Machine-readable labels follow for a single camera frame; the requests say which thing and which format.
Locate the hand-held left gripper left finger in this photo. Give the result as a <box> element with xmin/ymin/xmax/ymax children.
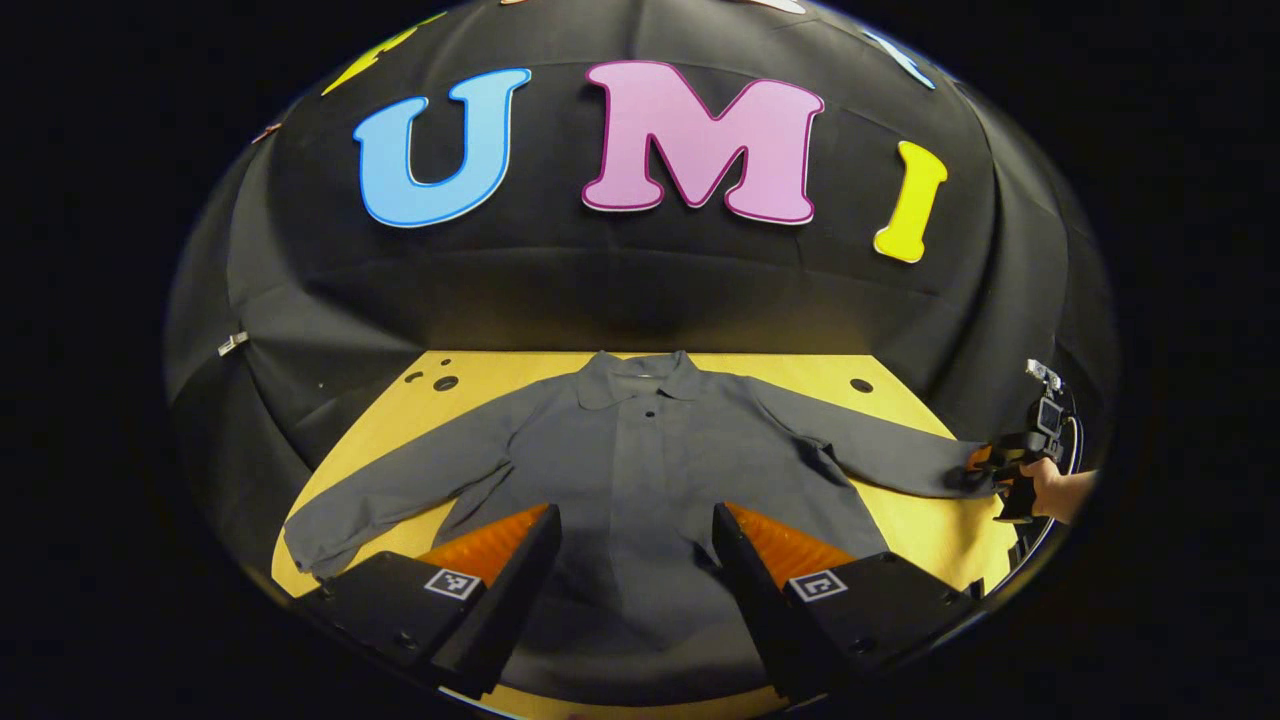
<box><xmin>293</xmin><ymin>502</ymin><xmax>563</xmax><ymax>700</ymax></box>

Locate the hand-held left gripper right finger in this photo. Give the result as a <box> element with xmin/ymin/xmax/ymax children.
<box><xmin>711</xmin><ymin>501</ymin><xmax>988</xmax><ymax>703</ymax></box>

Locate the grey collared shirt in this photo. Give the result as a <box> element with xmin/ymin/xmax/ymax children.
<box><xmin>283</xmin><ymin>350</ymin><xmax>996</xmax><ymax>706</ymax></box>

